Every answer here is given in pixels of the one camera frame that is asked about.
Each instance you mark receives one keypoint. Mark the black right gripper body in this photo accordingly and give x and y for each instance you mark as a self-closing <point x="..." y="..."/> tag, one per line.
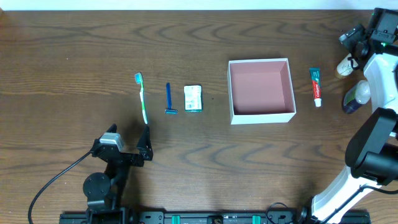
<point x="351" y="38"/>

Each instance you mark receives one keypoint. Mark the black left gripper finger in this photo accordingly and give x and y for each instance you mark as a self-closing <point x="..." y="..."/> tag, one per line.
<point x="112" y="129"/>
<point x="144" y="145"/>

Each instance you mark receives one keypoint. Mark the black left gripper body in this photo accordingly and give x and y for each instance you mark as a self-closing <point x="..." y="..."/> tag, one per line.
<point x="125" y="157"/>

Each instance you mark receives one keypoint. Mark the white lotion tube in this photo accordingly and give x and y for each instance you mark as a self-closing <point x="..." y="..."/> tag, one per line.
<point x="345" y="67"/>

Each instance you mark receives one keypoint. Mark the blue disposable razor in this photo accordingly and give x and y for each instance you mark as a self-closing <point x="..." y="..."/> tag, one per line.
<point x="169" y="109"/>

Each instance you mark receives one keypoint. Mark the red green toothpaste tube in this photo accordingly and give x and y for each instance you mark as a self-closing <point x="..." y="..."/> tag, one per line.
<point x="315" y="77"/>

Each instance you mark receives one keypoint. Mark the clear pump bottle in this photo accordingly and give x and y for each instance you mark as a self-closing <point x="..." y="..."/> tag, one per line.
<point x="356" y="97"/>

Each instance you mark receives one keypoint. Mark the green white soap box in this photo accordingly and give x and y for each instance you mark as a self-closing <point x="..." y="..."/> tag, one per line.
<point x="193" y="98"/>

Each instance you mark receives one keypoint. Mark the white box pink interior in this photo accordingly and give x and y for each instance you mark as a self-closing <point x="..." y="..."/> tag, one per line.
<point x="260" y="91"/>

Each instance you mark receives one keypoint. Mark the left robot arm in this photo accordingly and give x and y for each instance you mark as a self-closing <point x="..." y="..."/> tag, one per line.
<point x="104" y="190"/>

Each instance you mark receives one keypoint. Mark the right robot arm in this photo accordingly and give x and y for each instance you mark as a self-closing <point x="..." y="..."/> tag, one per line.
<point x="370" y="161"/>

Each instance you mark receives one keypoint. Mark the green white toothbrush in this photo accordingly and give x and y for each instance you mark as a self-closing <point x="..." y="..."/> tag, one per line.
<point x="139" y="80"/>

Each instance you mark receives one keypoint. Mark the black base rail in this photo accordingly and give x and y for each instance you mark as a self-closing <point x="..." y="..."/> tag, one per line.
<point x="273" y="216"/>

